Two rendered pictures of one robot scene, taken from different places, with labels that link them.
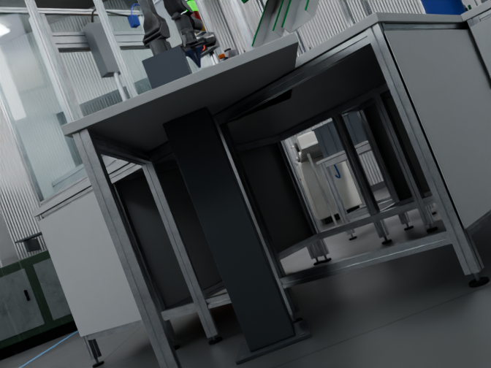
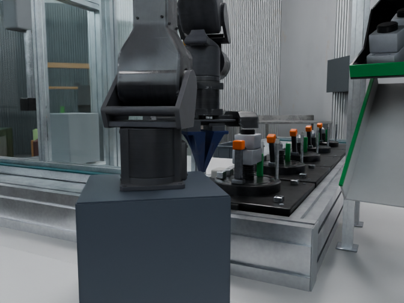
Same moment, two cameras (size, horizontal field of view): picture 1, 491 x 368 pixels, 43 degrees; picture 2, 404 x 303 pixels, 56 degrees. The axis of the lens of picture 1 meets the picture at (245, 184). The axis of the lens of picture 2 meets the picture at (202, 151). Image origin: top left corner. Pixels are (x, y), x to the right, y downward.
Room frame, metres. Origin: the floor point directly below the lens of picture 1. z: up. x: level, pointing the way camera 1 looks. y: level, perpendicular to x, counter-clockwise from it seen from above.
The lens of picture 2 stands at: (1.74, 0.15, 1.14)
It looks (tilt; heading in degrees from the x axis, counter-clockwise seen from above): 7 degrees down; 347
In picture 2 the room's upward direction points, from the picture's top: straight up
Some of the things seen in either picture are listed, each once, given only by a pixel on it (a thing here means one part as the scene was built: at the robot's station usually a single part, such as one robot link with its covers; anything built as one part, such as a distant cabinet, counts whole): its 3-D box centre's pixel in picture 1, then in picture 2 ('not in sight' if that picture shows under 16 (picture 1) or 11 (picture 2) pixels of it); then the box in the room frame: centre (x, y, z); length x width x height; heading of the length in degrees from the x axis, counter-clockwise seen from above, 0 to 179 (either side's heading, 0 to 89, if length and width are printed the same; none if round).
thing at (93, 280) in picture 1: (191, 238); not in sight; (3.51, 0.40, 0.43); 1.39 x 0.63 x 0.86; 140
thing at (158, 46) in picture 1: (161, 49); (153, 155); (2.14, 0.10, 1.09); 0.07 x 0.07 x 0.06; 88
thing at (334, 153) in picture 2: not in sight; (312, 140); (3.05, -0.61, 1.01); 0.24 x 0.24 x 0.13; 50
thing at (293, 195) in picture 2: not in sight; (246, 192); (2.48, -0.13, 0.96); 0.24 x 0.24 x 0.02; 50
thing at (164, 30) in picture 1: (155, 34); (148, 100); (2.14, 0.11, 1.15); 0.09 x 0.07 x 0.06; 63
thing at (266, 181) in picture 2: not in sight; (246, 183); (2.48, -0.13, 0.98); 0.14 x 0.14 x 0.02
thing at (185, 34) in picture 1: (189, 39); (202, 103); (2.34, 0.00, 1.15); 0.19 x 0.06 x 0.08; 100
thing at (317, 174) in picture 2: not in sight; (278, 154); (2.67, -0.29, 1.01); 0.24 x 0.24 x 0.13; 50
